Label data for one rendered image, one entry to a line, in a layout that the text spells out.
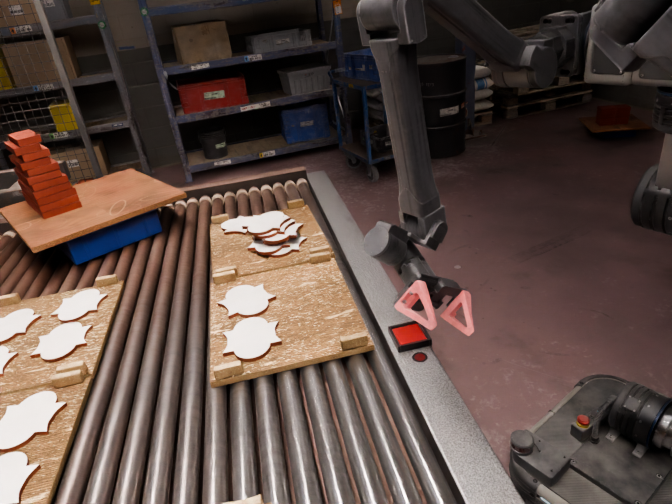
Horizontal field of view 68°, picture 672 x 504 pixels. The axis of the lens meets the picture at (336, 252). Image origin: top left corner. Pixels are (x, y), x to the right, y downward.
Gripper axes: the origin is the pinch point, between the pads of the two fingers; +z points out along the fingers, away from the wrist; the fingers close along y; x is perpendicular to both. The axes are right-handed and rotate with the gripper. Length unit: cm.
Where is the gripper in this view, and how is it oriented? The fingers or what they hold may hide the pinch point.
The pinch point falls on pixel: (450, 327)
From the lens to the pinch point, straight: 87.3
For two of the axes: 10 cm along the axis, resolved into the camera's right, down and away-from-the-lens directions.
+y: -7.9, -1.9, -5.9
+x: 5.2, -7.3, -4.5
